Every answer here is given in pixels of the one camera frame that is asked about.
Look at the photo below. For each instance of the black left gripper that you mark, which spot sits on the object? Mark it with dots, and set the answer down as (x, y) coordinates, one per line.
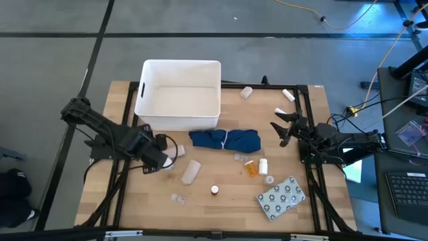
(154, 160)

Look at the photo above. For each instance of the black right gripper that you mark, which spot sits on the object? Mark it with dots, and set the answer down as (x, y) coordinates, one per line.
(300, 130)

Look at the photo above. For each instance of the white plastic bottle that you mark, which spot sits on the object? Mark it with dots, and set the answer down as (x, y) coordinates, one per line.
(263, 167)

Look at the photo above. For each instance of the clear vial with white cap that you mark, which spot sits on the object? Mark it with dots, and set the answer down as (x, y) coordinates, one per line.
(178, 199)
(240, 158)

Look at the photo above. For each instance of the orange pill bottle white cap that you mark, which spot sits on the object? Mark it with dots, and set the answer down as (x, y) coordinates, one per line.
(251, 170)

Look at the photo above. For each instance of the amber bottle with white cap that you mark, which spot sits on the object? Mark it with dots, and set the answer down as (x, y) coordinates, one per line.
(214, 190)

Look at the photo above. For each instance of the grey cross-patterned package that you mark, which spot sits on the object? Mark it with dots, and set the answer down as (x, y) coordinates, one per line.
(281, 198)

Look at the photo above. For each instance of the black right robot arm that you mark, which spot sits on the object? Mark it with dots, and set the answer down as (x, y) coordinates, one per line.
(351, 140)

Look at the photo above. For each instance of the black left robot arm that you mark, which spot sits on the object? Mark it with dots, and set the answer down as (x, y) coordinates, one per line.
(100, 124)

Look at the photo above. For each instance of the white bottle near bin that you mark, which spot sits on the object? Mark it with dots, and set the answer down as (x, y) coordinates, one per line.
(246, 92)

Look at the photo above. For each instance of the white perforated plastic basket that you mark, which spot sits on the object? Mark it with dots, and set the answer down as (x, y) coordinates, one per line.
(180, 100)

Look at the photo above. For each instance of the white cylindrical tube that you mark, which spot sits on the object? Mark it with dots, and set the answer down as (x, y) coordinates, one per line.
(279, 110)
(288, 95)

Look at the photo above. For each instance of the yellow plug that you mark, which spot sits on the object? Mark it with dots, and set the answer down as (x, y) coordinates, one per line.
(353, 111)

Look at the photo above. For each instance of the black rig crossbar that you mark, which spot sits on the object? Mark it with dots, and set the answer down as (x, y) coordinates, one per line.
(214, 236)

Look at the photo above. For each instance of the dark grey desk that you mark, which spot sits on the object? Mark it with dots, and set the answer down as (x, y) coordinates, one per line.
(394, 160)

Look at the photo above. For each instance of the clear plastic zip bag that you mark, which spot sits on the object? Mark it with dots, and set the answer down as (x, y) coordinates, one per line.
(410, 133)

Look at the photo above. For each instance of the small black screen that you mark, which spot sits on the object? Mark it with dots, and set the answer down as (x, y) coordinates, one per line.
(418, 88)

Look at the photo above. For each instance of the black keyboard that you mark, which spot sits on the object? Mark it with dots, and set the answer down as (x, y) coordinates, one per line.
(408, 194)

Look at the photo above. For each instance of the black tripod stand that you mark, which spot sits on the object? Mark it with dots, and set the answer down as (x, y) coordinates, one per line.
(411, 62)

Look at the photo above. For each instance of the person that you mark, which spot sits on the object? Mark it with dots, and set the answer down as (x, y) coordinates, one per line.
(13, 187)

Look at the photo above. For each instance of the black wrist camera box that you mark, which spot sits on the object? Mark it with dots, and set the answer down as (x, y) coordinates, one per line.
(138, 140)

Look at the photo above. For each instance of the black aluminium table frame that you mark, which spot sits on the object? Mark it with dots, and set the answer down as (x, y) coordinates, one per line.
(267, 86)

